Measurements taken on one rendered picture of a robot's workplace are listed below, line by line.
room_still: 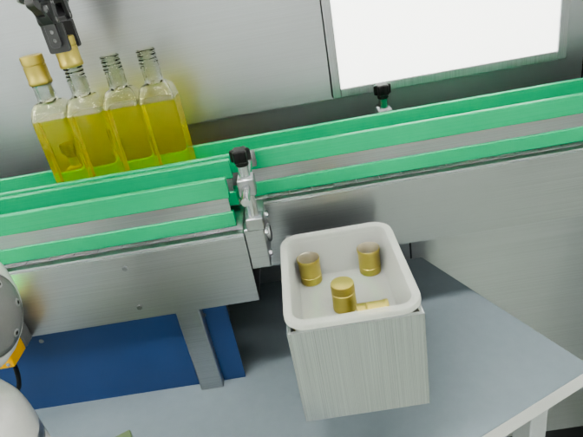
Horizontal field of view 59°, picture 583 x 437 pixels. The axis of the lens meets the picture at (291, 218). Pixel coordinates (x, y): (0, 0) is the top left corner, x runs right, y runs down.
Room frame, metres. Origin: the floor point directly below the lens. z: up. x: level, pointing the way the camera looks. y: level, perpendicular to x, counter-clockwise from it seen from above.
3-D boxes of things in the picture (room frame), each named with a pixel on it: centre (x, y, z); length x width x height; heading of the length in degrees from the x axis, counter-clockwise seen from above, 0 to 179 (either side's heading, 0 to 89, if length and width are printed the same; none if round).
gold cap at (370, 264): (0.68, -0.11, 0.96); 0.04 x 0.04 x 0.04
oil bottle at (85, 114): (0.84, 0.29, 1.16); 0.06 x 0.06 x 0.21; 87
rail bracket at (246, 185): (0.71, 0.05, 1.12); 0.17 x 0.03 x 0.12; 178
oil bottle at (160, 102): (0.84, 0.17, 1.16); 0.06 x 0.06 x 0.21; 87
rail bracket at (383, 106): (0.90, -0.20, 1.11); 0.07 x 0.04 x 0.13; 178
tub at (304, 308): (0.60, -0.06, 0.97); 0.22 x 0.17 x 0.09; 178
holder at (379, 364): (0.63, -0.06, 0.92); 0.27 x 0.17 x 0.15; 178
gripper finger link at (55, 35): (0.81, 0.29, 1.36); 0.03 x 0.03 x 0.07; 87
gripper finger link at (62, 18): (0.87, 0.29, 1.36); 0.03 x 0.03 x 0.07; 87
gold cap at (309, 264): (0.69, -0.01, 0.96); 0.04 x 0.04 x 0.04
